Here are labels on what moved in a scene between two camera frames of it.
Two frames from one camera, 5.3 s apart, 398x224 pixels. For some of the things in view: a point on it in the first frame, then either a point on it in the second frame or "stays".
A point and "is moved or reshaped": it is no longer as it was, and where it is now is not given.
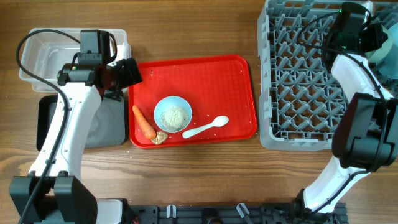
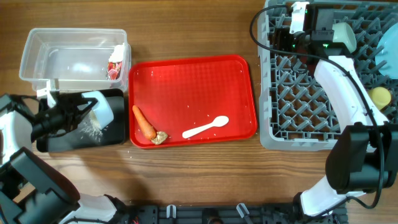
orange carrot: (148, 129) stays
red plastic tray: (213, 86) stays
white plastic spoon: (219, 121) stays
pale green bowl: (382, 52) is moved or reshaped
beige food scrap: (160, 137) stays
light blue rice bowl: (173, 114) → (102, 112)
